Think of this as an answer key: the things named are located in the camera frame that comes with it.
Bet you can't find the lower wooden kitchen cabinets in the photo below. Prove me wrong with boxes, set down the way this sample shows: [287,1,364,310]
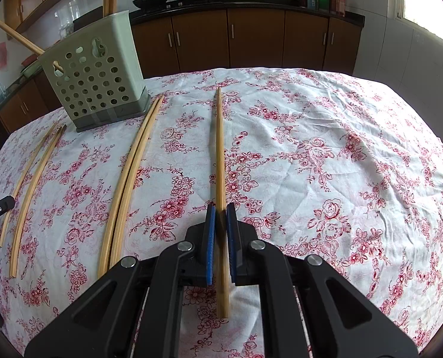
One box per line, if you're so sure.
[0,6,366,135]

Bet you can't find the black kitchen countertop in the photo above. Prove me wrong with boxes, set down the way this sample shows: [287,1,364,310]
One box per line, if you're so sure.
[0,0,365,108]

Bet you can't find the green and red basins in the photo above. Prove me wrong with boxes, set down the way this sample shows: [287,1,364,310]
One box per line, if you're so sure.
[21,53,42,78]

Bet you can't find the floral red white tablecloth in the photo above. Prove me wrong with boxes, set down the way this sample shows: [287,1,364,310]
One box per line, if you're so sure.
[0,68,443,352]

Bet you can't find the green perforated utensil holder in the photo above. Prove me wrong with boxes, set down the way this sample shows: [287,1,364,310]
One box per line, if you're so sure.
[38,10,150,132]

